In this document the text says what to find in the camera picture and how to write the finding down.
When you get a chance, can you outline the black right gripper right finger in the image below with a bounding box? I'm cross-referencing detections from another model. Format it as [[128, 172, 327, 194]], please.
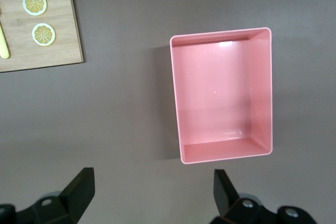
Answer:
[[212, 169, 316, 224]]

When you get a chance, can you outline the yellow plastic fork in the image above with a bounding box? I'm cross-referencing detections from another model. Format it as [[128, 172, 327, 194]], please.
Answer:
[[0, 22, 11, 60]]

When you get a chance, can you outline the lemon slice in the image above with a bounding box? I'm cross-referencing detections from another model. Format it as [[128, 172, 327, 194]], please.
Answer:
[[31, 23, 56, 47], [22, 0, 48, 16]]

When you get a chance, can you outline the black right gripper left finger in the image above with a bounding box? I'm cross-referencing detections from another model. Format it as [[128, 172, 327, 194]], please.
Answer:
[[0, 167, 95, 224]]

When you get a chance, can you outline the bamboo cutting board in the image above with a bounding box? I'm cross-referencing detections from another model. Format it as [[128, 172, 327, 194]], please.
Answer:
[[0, 0, 85, 73]]

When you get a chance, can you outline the pink plastic bin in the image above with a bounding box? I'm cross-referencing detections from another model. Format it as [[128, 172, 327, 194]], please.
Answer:
[[169, 27, 274, 166]]

